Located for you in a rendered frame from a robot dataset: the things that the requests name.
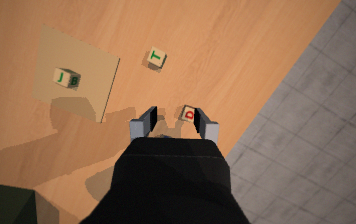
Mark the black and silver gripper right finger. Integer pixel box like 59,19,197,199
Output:
194,108,220,145

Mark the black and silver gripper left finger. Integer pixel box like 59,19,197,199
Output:
129,106,157,142

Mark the tan flat mat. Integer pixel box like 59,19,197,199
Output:
31,23,120,123

